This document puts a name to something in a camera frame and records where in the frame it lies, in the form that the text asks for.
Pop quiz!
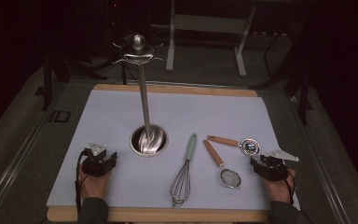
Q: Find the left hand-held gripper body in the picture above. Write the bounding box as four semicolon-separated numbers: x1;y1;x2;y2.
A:
81;141;111;178

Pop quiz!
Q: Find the metal floor rail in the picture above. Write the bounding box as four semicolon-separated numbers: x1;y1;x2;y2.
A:
288;95;352;224
0;108;51;224

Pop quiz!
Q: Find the grey metal frame stand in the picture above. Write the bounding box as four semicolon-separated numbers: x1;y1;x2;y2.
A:
151;0;257;77

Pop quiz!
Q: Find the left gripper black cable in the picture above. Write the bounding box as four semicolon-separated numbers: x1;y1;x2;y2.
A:
74;150;90;216

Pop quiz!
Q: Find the green handled wire whisk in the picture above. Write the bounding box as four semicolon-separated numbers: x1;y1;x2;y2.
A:
169;133;198;208

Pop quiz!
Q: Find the person's left hand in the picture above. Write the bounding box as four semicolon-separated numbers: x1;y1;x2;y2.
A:
79;163;113;200

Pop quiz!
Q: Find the steel utensil rack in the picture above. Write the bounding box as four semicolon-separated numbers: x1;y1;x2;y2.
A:
111;33;170;158

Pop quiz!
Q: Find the black stand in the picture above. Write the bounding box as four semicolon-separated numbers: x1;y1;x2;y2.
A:
250;32;314;126
34;50;108;112

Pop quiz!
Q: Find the white table sheet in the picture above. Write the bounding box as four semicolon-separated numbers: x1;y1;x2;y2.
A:
46;89;301;211

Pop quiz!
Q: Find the wooden handled steel egg separator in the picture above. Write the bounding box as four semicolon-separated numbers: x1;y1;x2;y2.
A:
206;134;261;157

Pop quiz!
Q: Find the wooden handled mesh strainer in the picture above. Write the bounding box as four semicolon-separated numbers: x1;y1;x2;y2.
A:
202;139;242;189

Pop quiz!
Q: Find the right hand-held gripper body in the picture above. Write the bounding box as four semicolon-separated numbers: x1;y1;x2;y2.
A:
258;148;300;182

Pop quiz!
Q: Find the person's right hand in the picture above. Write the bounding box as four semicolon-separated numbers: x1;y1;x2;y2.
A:
260;167;296;205

